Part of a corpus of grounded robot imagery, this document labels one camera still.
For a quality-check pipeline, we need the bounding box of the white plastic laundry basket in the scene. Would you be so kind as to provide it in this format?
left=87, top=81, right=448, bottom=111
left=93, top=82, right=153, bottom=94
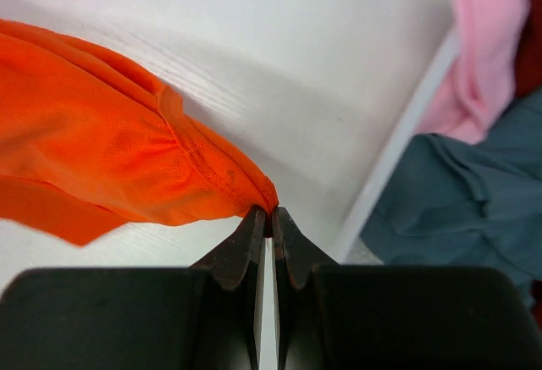
left=334, top=26, right=462, bottom=265

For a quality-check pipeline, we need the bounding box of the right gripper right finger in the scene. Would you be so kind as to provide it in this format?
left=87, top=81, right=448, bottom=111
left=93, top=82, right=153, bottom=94
left=270, top=207, right=541, bottom=369

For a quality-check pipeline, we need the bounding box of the orange t shirt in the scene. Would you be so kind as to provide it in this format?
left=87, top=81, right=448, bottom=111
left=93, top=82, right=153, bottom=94
left=1, top=20, right=279, bottom=246

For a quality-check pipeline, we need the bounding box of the teal t shirt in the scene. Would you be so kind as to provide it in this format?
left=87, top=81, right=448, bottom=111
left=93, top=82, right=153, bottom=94
left=360, top=91, right=541, bottom=306

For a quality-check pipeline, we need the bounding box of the dark red t shirt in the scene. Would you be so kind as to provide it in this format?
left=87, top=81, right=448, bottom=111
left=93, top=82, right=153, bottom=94
left=515, top=0, right=541, bottom=97

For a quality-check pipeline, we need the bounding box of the pink t shirt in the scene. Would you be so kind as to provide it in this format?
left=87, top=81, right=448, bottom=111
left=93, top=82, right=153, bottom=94
left=416, top=0, right=530, bottom=144

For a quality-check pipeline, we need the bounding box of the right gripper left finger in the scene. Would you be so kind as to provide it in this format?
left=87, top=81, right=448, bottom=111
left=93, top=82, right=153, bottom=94
left=1, top=207, right=266, bottom=369

